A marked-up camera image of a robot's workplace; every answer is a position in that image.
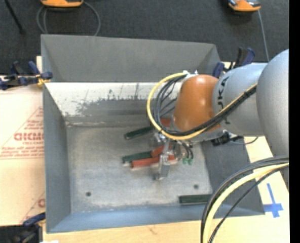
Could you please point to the red-brown flat block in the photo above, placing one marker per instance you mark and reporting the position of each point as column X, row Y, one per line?
column 158, row 151
column 145, row 162
column 165, row 123

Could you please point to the grey metal bin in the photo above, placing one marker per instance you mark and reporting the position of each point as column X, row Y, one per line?
column 102, row 161

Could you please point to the dark green flat block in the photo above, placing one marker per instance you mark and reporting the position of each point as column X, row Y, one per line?
column 194, row 199
column 137, row 132
column 136, row 156

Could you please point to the black cylinder on white bracket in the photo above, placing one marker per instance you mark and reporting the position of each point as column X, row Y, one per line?
column 220, row 140

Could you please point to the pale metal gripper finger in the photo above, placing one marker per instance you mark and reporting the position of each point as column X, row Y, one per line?
column 167, row 170
column 161, row 171

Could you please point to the brown cardboard board red print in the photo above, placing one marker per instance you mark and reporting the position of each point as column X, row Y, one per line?
column 18, row 135

